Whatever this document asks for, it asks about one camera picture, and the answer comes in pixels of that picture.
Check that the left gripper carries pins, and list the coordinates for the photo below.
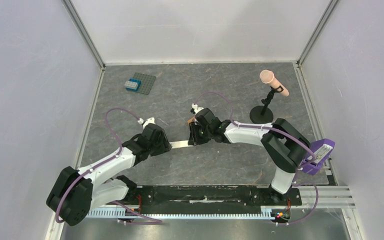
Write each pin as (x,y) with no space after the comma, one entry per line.
(165,145)

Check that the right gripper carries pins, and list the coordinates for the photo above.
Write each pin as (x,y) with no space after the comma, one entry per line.
(194,134)

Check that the white remote control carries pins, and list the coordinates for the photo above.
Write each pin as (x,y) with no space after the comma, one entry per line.
(180,144)

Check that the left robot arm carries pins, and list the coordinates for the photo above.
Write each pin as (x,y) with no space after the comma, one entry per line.
(78,191)

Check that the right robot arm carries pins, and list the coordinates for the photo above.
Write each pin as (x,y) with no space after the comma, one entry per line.
(286,146)

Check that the arched wooden block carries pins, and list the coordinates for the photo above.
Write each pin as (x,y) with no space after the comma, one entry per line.
(191,120)

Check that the grey lego baseplate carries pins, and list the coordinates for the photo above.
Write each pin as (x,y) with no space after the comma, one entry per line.
(146,82)

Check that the blue grey lego brick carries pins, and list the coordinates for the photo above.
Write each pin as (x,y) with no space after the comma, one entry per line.
(132,85)

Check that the black microphone stand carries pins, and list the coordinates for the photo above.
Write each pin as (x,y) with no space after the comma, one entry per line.
(261,114)

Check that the pink microphone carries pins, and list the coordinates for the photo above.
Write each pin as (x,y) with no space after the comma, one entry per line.
(268,77)

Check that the purple plastic object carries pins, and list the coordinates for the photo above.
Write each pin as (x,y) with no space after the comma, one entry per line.
(322,149)

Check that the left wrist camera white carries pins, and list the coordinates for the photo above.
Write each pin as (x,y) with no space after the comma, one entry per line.
(150,120)

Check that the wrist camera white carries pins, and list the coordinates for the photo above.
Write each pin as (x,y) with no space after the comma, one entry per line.
(195,109)
(150,120)

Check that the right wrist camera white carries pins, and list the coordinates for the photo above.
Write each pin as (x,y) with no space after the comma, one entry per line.
(195,109)

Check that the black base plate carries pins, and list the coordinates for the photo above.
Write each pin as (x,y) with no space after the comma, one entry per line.
(208,199)

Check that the white cable duct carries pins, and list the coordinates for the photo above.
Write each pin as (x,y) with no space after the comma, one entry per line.
(118,212)

